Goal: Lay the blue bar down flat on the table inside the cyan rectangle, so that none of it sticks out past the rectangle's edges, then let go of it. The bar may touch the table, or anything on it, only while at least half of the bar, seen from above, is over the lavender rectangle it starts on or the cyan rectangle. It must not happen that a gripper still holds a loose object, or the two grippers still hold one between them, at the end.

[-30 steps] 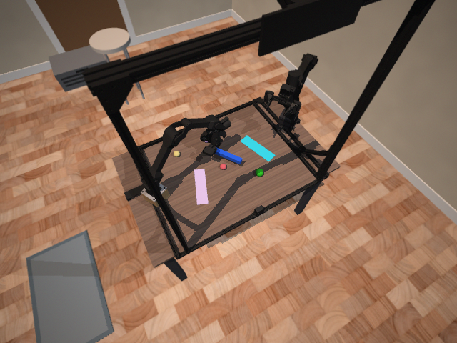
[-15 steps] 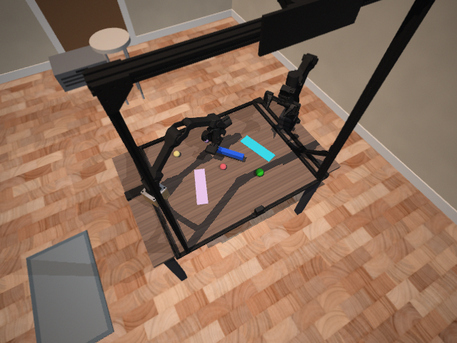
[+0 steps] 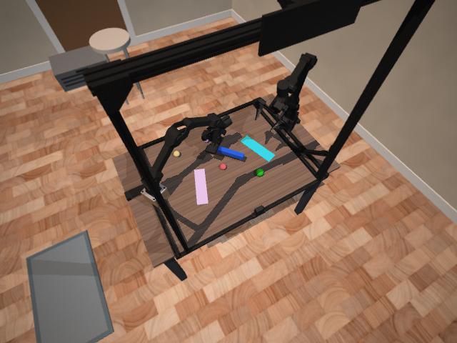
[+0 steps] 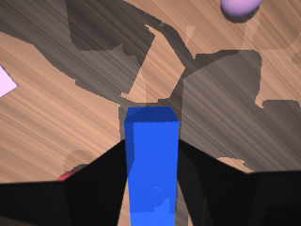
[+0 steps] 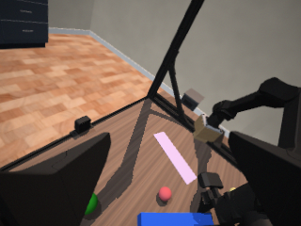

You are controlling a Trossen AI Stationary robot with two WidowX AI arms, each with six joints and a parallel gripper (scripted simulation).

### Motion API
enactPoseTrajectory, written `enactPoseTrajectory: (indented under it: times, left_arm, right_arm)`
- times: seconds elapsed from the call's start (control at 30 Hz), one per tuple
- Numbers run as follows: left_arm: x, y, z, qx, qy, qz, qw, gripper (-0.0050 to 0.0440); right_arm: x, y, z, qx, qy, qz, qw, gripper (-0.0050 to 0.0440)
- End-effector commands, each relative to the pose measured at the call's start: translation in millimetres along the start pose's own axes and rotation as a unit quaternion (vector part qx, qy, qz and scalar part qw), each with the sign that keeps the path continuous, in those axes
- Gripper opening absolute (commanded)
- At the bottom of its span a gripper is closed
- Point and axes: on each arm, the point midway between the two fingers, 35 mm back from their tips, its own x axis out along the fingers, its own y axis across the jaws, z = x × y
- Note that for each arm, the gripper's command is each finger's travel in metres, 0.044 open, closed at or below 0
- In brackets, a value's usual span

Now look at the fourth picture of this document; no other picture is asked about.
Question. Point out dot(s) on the lavender flat rectangle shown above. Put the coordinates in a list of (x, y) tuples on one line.
[(6, 82)]

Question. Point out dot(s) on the blue bar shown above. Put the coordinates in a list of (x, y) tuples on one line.
[(151, 141)]

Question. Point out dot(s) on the lavender ball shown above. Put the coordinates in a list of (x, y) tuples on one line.
[(239, 8)]

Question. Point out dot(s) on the red ball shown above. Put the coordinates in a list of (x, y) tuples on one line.
[(67, 174)]

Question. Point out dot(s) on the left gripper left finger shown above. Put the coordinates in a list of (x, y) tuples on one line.
[(95, 200)]

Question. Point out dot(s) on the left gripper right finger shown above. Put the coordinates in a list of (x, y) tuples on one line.
[(217, 194)]

